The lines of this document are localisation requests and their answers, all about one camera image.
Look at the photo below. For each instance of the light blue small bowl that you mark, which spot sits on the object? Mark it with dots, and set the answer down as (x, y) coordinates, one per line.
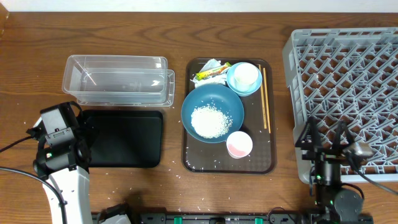
(231, 83)

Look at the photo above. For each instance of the brown serving tray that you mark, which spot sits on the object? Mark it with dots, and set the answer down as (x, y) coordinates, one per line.
(198, 156)

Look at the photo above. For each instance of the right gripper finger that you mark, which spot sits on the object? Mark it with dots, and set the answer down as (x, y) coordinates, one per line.
(340, 131)
(309, 139)

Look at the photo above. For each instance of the crumpled white tissue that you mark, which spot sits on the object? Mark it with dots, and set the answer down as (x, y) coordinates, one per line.
(216, 79)

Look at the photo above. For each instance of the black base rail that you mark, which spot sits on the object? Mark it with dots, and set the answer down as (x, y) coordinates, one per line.
(123, 213)

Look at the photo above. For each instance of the yellow green snack wrapper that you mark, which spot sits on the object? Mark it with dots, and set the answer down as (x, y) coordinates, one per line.
(214, 71)

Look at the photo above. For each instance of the black tray bin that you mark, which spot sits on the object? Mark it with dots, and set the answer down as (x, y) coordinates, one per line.
(124, 138)

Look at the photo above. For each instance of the white rice pile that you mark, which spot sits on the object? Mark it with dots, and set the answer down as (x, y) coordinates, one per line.
(210, 122)

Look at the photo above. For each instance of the pink white cup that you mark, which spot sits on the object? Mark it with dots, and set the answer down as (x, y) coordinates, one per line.
(239, 144)

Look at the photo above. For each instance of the grey dishwasher rack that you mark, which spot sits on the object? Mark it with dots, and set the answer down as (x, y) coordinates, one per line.
(347, 75)

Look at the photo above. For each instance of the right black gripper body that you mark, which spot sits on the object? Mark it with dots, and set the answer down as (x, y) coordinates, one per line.
(326, 175)

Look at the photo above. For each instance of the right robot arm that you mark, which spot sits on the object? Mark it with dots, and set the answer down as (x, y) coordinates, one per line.
(336, 202)

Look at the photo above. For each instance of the left wooden chopstick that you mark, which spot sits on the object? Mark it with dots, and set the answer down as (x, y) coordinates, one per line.
(263, 101)

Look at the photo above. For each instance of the dark blue bowl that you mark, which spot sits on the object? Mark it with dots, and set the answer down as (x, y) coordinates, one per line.
(220, 96)

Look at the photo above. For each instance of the wooden chopstick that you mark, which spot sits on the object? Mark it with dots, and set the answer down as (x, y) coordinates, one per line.
(263, 101)
(267, 100)

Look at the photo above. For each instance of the right wooden chopstick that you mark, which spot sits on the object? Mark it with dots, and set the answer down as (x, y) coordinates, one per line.
(267, 100)

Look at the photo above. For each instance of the clear plastic bin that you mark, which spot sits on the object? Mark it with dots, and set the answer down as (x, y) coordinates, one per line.
(119, 80)

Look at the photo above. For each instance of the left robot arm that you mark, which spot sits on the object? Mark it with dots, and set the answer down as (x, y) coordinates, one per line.
(62, 162)

